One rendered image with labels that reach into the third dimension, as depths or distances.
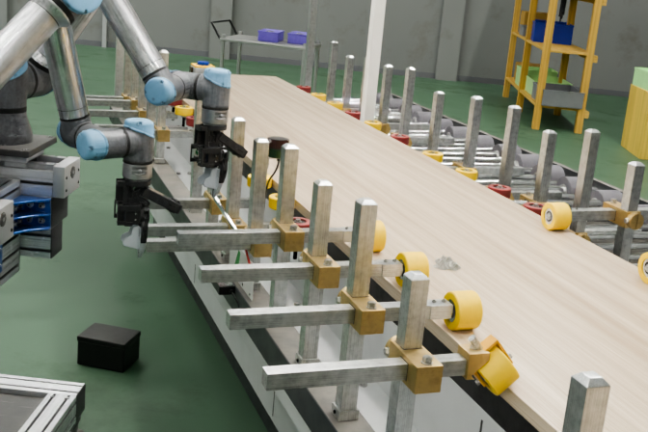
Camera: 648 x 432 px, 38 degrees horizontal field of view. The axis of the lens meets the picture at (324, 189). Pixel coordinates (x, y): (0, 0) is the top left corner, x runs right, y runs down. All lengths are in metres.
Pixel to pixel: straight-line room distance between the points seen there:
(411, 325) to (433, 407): 0.45
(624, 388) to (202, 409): 1.97
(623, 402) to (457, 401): 0.36
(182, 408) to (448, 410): 1.65
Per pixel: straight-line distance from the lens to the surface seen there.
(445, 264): 2.33
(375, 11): 4.28
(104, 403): 3.53
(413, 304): 1.64
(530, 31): 11.29
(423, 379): 1.62
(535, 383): 1.79
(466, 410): 1.95
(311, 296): 2.13
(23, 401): 3.10
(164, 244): 2.49
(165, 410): 3.48
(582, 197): 3.08
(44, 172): 2.70
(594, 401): 1.22
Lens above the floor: 1.63
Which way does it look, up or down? 14 degrees down
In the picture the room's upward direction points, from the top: 5 degrees clockwise
